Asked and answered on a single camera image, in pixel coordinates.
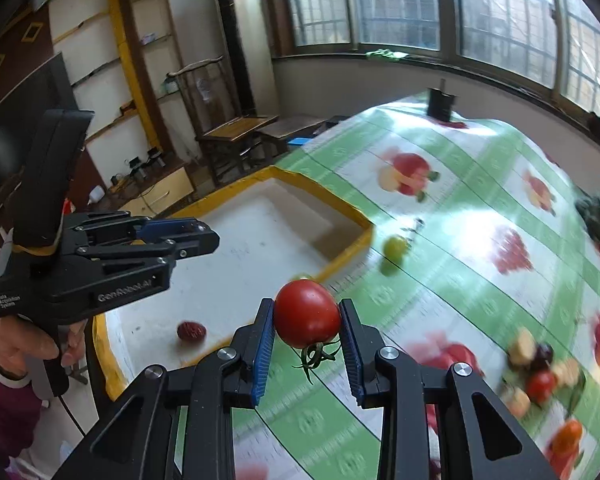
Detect orange tangerine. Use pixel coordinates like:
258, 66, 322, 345
548, 418, 583, 456

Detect person's left hand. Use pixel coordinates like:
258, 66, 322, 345
0, 316, 86, 380

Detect wooden stool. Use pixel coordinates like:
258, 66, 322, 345
257, 115, 325, 162

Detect tall standing air conditioner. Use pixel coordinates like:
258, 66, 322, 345
214, 0, 279, 116

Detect black cup on table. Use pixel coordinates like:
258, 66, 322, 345
427, 78, 455, 122

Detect green cloth on windowsill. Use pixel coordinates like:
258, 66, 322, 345
366, 49, 410, 63

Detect dark plum in pile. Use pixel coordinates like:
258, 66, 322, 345
529, 342, 554, 373

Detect fruit-print green tablecloth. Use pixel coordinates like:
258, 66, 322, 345
280, 96, 600, 479

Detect white box with yellow rim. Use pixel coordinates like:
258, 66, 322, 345
93, 166, 373, 399

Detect low wooden cabinet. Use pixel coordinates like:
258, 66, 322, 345
87, 160, 195, 217

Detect pale fruit chunk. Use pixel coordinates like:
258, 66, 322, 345
550, 358, 581, 388
500, 385, 531, 420
507, 327, 536, 367

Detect pale fruit chunk back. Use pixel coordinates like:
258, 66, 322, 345
550, 358, 581, 388

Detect green round fruit in box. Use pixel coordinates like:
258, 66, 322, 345
290, 273, 314, 281

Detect wooden chair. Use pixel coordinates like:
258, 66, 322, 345
166, 56, 278, 188

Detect red tomato with stem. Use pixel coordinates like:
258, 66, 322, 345
273, 278, 341, 382

